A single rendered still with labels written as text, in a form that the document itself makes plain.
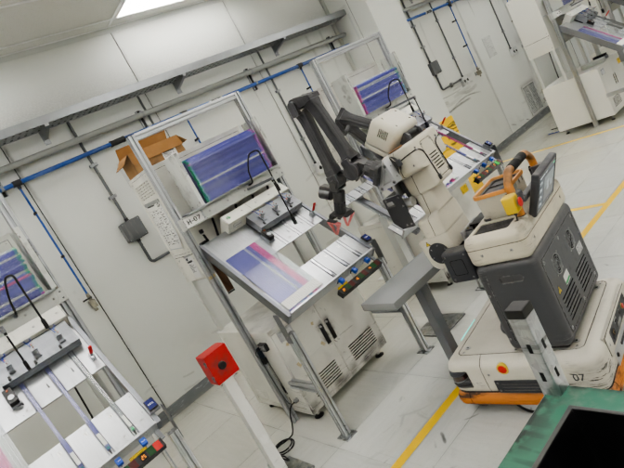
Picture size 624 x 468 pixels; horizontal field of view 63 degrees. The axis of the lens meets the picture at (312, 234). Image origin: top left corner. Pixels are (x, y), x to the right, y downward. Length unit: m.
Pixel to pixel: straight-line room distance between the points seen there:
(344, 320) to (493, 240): 1.39
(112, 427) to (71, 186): 2.38
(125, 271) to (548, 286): 3.17
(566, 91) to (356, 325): 4.47
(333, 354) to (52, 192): 2.43
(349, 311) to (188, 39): 3.01
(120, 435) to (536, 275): 1.74
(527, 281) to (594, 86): 4.84
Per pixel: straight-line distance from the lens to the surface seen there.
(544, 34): 6.80
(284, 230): 3.02
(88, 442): 2.37
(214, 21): 5.31
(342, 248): 2.93
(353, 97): 3.78
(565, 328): 2.18
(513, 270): 2.08
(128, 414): 2.38
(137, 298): 4.31
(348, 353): 3.20
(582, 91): 6.76
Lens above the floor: 1.46
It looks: 10 degrees down
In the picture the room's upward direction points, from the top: 28 degrees counter-clockwise
